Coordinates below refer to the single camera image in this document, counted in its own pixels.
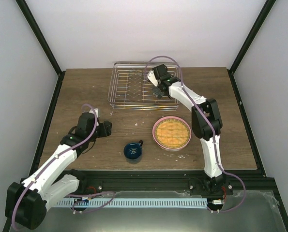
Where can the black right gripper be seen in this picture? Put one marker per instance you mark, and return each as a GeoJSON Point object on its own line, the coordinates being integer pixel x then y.
{"type": "Point", "coordinates": [157, 93]}

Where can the light blue slotted cable duct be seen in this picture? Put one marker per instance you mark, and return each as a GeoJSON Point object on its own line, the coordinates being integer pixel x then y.
{"type": "Point", "coordinates": [134, 203]}

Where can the pink plate with woven pattern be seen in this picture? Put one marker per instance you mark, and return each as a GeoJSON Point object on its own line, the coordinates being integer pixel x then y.
{"type": "Point", "coordinates": [171, 133]}

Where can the left black frame post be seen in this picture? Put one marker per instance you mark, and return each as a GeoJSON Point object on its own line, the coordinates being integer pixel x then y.
{"type": "Point", "coordinates": [27, 13]}

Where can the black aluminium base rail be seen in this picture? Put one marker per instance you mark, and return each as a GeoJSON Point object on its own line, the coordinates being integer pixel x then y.
{"type": "Point", "coordinates": [194, 182]}

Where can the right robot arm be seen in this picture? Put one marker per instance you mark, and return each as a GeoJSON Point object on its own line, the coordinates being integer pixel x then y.
{"type": "Point", "coordinates": [205, 118]}

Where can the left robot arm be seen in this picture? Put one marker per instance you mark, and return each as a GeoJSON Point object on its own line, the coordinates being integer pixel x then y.
{"type": "Point", "coordinates": [28, 202]}

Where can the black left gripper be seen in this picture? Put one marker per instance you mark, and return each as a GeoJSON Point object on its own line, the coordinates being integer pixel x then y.
{"type": "Point", "coordinates": [106, 130]}

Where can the metal wire dish rack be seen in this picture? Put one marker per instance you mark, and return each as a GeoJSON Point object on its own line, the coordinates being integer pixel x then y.
{"type": "Point", "coordinates": [130, 89]}

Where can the black frame post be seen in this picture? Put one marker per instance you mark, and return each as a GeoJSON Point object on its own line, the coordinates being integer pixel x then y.
{"type": "Point", "coordinates": [27, 13]}
{"type": "Point", "coordinates": [264, 12]}

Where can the dark blue mug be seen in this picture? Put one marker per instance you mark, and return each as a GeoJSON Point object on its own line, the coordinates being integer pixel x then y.
{"type": "Point", "coordinates": [133, 152]}

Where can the right black frame post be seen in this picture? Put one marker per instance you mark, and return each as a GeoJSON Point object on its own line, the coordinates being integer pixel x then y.
{"type": "Point", "coordinates": [264, 12]}

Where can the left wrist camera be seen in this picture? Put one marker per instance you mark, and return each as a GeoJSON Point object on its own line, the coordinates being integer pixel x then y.
{"type": "Point", "coordinates": [95, 111]}

